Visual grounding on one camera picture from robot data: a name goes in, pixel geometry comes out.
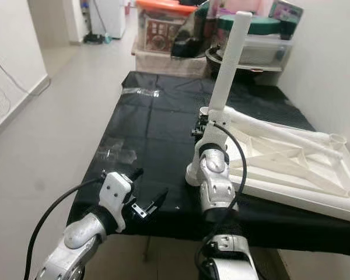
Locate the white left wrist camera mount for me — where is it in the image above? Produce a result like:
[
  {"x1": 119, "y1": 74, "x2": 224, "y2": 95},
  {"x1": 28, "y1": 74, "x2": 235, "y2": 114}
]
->
[{"x1": 100, "y1": 171, "x2": 135, "y2": 219}]

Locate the black bag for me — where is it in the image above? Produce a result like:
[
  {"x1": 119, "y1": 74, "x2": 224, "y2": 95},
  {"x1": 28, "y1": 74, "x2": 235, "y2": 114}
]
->
[{"x1": 170, "y1": 3, "x2": 216, "y2": 59}]

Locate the clear plastic storage container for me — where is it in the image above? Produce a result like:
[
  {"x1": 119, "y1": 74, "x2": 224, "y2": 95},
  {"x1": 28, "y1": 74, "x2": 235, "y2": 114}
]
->
[{"x1": 219, "y1": 32, "x2": 295, "y2": 66}]

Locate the clear plastic bag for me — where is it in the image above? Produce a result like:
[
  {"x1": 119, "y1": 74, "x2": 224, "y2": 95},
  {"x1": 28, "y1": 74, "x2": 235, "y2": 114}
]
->
[
  {"x1": 121, "y1": 87, "x2": 159, "y2": 97},
  {"x1": 96, "y1": 137, "x2": 138, "y2": 165}
]

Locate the green printed box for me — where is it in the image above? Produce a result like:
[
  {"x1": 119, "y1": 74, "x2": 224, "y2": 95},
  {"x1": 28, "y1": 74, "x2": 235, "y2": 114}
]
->
[{"x1": 268, "y1": 0, "x2": 304, "y2": 40}]

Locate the white refrigerator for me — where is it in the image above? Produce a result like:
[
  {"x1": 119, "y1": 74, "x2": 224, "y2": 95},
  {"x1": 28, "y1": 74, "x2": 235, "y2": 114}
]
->
[{"x1": 90, "y1": 0, "x2": 129, "y2": 39}]

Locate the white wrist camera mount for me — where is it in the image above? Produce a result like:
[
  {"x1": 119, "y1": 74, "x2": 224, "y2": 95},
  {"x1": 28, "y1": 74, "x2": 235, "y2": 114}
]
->
[
  {"x1": 201, "y1": 111, "x2": 231, "y2": 152},
  {"x1": 100, "y1": 171, "x2": 135, "y2": 219}
]

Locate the orange lidded storage box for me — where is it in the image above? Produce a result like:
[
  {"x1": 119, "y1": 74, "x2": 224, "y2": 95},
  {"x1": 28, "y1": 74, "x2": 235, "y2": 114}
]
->
[{"x1": 134, "y1": 0, "x2": 190, "y2": 54}]

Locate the black tablecloth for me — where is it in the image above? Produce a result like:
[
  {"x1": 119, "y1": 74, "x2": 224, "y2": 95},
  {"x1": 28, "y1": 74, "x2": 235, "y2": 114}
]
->
[{"x1": 67, "y1": 71, "x2": 350, "y2": 257}]

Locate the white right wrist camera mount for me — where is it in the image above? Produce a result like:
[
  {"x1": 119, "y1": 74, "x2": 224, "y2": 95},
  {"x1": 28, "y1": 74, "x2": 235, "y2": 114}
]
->
[{"x1": 201, "y1": 111, "x2": 231, "y2": 152}]

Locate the beige cloth covered bench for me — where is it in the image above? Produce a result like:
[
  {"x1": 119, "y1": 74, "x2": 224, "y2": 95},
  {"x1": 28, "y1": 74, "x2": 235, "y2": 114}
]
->
[{"x1": 133, "y1": 50, "x2": 211, "y2": 75}]

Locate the pink plastic container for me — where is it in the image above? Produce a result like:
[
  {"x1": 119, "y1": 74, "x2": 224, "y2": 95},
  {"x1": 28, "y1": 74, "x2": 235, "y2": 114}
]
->
[{"x1": 219, "y1": 0, "x2": 269, "y2": 17}]

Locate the white plastic table top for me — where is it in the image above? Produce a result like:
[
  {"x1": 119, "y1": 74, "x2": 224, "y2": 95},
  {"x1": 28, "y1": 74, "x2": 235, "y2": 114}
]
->
[{"x1": 185, "y1": 105, "x2": 350, "y2": 225}]

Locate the green round pot lid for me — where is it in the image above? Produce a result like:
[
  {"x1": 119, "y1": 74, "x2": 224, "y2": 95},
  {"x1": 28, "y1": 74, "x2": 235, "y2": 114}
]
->
[{"x1": 216, "y1": 15, "x2": 281, "y2": 34}]

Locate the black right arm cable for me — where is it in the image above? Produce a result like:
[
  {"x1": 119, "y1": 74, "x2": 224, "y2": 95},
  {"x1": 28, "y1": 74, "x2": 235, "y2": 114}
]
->
[{"x1": 195, "y1": 120, "x2": 249, "y2": 279}]

